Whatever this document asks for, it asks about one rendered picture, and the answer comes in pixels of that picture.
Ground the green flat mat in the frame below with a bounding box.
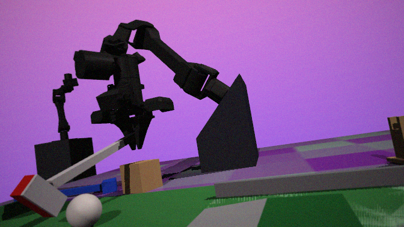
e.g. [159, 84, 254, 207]
[0, 184, 404, 227]

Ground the white ball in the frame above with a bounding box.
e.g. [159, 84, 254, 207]
[66, 193, 102, 227]

